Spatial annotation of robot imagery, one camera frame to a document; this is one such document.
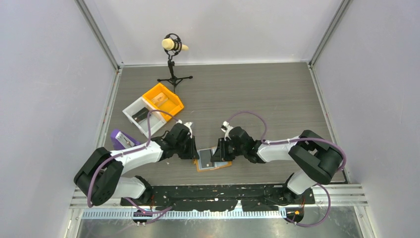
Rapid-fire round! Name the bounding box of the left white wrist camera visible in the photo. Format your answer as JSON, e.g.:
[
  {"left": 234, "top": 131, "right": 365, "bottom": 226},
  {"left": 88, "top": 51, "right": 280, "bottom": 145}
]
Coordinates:
[{"left": 177, "top": 120, "right": 193, "bottom": 137}]

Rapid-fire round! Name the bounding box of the black card in white bin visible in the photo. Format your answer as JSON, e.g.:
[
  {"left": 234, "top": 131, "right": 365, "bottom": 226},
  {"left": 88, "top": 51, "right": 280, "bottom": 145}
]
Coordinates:
[{"left": 132, "top": 107, "right": 149, "bottom": 122}]

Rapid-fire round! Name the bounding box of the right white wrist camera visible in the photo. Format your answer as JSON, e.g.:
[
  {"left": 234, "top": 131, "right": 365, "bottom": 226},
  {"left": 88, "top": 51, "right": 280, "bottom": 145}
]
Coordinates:
[{"left": 220, "top": 121, "right": 233, "bottom": 134}]

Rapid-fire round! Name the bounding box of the beige microphone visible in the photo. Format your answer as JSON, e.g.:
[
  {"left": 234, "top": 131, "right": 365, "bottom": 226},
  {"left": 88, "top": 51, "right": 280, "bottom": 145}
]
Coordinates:
[{"left": 161, "top": 38, "right": 189, "bottom": 52}]

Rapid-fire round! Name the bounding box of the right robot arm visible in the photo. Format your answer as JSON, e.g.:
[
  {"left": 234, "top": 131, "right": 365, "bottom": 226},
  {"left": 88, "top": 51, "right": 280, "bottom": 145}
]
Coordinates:
[{"left": 210, "top": 126, "right": 346, "bottom": 204}]

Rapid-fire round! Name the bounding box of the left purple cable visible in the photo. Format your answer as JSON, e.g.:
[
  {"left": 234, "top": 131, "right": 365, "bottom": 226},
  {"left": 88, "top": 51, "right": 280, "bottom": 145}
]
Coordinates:
[{"left": 86, "top": 110, "right": 183, "bottom": 226}]

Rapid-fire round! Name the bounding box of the black microphone tripod stand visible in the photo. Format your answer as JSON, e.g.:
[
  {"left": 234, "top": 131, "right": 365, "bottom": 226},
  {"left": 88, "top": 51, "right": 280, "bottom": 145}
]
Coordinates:
[{"left": 157, "top": 33, "right": 193, "bottom": 93}]

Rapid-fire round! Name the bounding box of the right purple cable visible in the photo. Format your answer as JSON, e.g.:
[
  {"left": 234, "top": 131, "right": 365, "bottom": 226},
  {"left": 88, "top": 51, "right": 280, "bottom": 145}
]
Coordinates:
[{"left": 224, "top": 111, "right": 348, "bottom": 228}]

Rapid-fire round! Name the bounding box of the white plastic bin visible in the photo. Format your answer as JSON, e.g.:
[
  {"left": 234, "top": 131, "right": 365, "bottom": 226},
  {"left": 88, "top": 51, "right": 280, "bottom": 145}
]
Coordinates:
[{"left": 122, "top": 97, "right": 166, "bottom": 137}]

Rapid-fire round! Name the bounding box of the orange leather card holder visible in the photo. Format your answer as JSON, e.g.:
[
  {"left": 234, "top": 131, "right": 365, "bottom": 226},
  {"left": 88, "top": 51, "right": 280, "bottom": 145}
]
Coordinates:
[{"left": 193, "top": 147, "right": 232, "bottom": 172}]

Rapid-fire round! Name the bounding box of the card in orange bin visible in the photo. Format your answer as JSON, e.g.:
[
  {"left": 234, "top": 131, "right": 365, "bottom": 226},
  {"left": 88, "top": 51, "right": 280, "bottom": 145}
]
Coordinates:
[{"left": 151, "top": 92, "right": 168, "bottom": 107}]

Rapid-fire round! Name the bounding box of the purple plastic bin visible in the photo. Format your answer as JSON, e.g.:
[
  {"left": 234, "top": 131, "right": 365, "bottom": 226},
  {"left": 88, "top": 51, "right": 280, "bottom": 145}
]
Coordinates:
[{"left": 110, "top": 129, "right": 141, "bottom": 150}]

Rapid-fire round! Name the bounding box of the purple cable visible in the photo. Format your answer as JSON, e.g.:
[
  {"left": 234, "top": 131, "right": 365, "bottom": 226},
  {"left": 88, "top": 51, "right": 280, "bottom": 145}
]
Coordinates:
[
  {"left": 86, "top": 110, "right": 183, "bottom": 226},
  {"left": 224, "top": 111, "right": 348, "bottom": 228}
]

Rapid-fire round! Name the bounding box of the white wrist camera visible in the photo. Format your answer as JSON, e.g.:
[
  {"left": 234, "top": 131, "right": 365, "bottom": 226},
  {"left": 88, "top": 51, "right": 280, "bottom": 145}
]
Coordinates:
[
  {"left": 220, "top": 121, "right": 233, "bottom": 134},
  {"left": 177, "top": 120, "right": 193, "bottom": 137}
]

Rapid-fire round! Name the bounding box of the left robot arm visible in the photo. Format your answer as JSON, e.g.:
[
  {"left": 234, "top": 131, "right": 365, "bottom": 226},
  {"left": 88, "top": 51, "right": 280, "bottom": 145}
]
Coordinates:
[{"left": 74, "top": 121, "right": 198, "bottom": 208}]

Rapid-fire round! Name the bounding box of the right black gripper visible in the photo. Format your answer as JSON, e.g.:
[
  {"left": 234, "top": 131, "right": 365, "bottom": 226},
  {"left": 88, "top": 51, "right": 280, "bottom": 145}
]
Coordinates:
[{"left": 210, "top": 137, "right": 246, "bottom": 162}]

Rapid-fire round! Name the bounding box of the orange plastic bin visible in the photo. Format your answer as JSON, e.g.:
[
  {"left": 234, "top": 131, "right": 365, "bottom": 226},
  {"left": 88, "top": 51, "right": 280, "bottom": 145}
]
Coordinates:
[{"left": 142, "top": 83, "right": 184, "bottom": 116}]

